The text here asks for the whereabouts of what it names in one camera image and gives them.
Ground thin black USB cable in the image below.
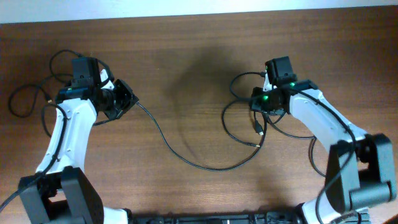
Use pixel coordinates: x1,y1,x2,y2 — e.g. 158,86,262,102
135,101,269,172

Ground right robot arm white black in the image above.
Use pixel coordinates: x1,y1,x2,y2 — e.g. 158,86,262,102
249,57,397,223

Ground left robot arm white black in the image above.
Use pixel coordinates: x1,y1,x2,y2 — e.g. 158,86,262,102
18,57,139,223

